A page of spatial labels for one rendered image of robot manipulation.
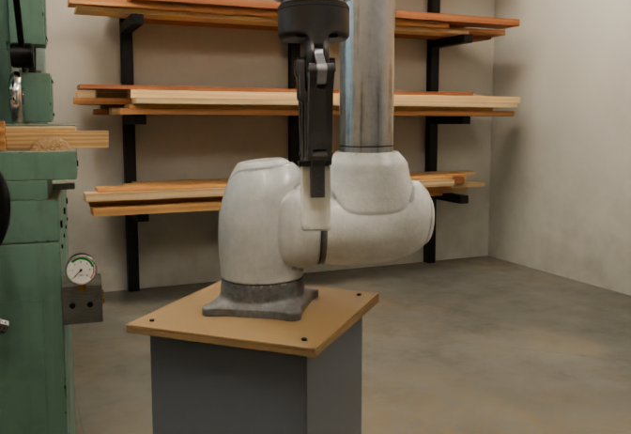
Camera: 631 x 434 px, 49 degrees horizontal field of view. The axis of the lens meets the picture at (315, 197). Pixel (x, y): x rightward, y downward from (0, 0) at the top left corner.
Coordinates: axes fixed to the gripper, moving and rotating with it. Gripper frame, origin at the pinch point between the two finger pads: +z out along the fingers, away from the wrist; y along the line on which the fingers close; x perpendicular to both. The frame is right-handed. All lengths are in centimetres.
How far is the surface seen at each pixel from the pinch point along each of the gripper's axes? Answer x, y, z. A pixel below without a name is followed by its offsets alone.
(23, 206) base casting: -51, -75, 7
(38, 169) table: -48, -75, -1
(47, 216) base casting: -47, -76, 9
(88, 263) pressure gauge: -38, -71, 19
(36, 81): -56, -105, -21
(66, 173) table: -43, -76, 0
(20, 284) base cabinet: -53, -75, 23
